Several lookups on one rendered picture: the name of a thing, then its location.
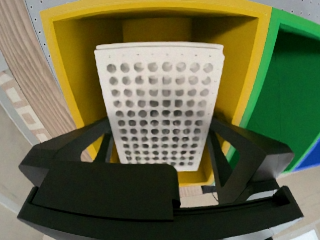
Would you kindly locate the green bin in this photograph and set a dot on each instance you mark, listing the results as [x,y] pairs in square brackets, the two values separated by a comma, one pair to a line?
[288,106]

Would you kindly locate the white well plate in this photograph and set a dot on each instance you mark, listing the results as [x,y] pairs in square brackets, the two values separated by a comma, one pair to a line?
[157,103]

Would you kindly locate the blue bin with label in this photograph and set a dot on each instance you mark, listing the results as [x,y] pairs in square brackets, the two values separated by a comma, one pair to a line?
[311,159]

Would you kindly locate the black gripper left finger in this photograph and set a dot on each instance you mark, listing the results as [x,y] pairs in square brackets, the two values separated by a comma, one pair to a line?
[69,146]

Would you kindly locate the yellow open bin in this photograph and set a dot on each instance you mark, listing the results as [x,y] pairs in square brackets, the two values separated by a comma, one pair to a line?
[73,31]

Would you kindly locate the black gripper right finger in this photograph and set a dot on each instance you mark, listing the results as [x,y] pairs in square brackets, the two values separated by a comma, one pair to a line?
[261,158]

